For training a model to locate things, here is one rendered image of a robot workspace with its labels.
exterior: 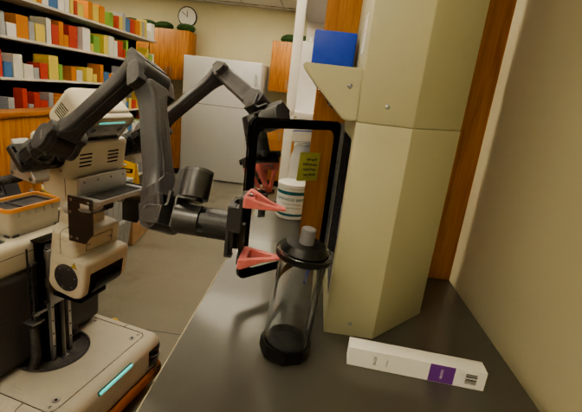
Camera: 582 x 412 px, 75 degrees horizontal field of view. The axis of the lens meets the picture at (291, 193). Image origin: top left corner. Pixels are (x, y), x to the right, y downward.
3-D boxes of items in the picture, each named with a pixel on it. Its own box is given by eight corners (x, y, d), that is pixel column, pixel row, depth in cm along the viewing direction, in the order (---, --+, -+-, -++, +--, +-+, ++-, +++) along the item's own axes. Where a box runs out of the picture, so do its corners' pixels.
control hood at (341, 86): (345, 114, 105) (351, 76, 103) (356, 122, 74) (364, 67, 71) (304, 109, 106) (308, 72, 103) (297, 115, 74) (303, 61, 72)
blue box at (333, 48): (349, 75, 100) (354, 39, 98) (352, 74, 91) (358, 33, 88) (311, 71, 101) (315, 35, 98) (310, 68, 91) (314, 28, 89)
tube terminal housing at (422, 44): (404, 280, 116) (462, 5, 96) (435, 349, 85) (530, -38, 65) (322, 269, 117) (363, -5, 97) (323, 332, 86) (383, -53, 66)
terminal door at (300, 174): (322, 255, 114) (341, 121, 104) (236, 280, 94) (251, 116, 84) (320, 254, 115) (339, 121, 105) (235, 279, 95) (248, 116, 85)
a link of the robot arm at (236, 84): (229, 92, 140) (209, 69, 134) (241, 80, 140) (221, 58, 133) (268, 130, 106) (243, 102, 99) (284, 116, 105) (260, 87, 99)
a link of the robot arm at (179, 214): (171, 233, 74) (162, 228, 69) (180, 199, 76) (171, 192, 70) (206, 239, 74) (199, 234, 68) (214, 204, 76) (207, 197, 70)
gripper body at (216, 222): (238, 206, 67) (197, 200, 67) (233, 259, 70) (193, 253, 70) (246, 196, 73) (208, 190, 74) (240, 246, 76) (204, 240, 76)
